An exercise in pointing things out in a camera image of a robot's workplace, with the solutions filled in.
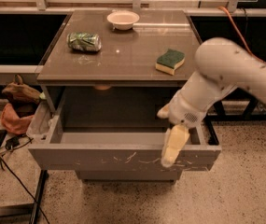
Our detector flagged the brown cloth bag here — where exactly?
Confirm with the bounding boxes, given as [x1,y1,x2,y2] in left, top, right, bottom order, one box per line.
[2,75,40,118]

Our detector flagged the orange cable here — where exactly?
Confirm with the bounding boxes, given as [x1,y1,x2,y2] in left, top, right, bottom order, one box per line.
[217,5,264,63]

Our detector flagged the black floor cable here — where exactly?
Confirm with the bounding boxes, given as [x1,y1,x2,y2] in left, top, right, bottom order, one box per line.
[0,134,51,224]

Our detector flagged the white bowl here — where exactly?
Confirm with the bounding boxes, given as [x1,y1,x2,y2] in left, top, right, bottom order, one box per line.
[107,11,140,31]

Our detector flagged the grey drawer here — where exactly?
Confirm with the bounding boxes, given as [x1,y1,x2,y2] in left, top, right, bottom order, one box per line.
[76,171,182,181]
[27,91,222,173]

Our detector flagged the black stand leg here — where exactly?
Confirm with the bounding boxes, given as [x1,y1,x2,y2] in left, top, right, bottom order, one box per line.
[203,89,266,146]

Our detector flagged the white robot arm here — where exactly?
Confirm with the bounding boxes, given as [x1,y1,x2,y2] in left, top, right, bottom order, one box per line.
[157,37,266,168]

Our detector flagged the green yellow sponge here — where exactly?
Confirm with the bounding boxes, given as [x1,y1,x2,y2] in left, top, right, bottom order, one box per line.
[155,49,185,76]

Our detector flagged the black table leg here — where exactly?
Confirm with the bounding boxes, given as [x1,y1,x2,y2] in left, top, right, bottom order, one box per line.
[0,170,49,224]

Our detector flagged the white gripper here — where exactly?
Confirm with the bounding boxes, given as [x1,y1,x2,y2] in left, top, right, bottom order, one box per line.
[157,91,206,168]

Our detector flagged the orange cloth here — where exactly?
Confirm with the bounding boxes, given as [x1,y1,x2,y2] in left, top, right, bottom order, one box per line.
[1,103,34,134]

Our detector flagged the grey bottom drawer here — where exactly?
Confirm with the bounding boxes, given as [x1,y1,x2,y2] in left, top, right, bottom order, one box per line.
[76,171,182,181]

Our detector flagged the grey drawer cabinet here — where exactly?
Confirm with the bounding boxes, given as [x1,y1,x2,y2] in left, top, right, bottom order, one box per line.
[37,10,221,172]

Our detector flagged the grey top drawer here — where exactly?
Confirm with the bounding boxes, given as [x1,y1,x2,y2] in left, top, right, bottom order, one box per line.
[27,91,222,173]

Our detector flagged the crushed green soda can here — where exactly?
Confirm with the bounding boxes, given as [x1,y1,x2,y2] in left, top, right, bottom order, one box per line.
[66,32,102,52]

